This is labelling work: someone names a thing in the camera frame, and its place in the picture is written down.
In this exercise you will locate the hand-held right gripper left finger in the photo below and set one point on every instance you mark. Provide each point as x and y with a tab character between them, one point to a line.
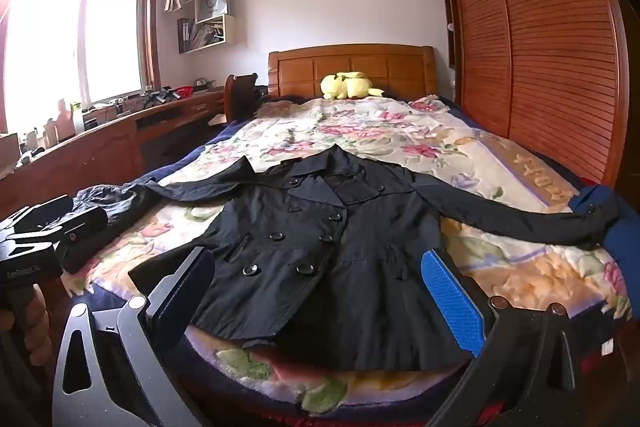
185	287

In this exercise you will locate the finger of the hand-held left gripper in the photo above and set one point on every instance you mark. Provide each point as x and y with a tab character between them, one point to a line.
85	232
40	214

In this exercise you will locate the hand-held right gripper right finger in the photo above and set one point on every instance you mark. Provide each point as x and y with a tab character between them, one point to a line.
450	297

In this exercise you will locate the black double-breasted coat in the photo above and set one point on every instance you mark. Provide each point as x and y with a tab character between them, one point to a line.
310	287

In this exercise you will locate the person's left hand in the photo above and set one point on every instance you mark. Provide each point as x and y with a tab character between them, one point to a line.
36	327

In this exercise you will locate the long wooden desk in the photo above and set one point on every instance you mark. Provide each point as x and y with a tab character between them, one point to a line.
100	147

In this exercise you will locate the white bottle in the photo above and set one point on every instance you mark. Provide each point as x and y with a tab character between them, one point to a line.
77	119

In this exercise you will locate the black desk gadget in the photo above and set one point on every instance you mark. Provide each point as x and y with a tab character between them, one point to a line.
162	97

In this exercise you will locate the red basket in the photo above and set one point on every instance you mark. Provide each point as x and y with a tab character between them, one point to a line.
184	93

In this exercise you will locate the blue cloth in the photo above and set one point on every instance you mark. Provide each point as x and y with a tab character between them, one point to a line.
620	252

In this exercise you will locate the floral blanket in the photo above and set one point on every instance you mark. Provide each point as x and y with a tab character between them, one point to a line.
380	132

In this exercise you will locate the window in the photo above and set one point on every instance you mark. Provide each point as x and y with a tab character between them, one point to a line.
75	32

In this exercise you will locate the silver pot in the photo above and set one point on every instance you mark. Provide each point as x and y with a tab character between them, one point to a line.
201	83

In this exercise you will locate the wooden chair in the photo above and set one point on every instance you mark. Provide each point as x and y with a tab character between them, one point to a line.
239	94

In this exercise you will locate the yellow plush toy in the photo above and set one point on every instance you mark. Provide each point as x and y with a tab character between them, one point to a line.
345	86

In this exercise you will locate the wooden bed headboard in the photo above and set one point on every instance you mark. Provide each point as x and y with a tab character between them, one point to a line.
300	72

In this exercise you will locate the white paper bag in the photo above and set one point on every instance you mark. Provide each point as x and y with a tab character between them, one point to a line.
212	7

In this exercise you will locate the wooden louvered wardrobe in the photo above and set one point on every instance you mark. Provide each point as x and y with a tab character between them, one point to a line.
540	47

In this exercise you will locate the white wall shelf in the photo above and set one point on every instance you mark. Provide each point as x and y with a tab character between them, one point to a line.
227	32

